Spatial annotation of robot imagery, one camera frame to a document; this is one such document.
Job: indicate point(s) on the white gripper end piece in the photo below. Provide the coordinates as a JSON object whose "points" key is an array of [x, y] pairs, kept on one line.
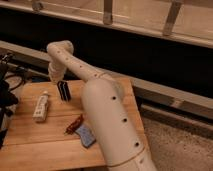
{"points": [[56, 74]]}

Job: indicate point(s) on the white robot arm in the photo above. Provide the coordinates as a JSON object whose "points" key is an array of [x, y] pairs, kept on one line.
{"points": [[102, 96]]}

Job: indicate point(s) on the white glue tube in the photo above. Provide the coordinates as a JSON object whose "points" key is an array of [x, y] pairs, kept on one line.
{"points": [[40, 111]]}

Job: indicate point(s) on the blue sponge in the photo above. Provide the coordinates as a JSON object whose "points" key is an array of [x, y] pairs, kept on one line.
{"points": [[86, 136]]}

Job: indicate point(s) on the black equipment with cables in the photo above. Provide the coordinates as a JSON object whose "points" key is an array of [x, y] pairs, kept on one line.
{"points": [[7, 98]]}

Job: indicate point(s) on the metal window frame rail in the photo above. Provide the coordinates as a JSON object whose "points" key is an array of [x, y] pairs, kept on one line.
{"points": [[187, 21]]}

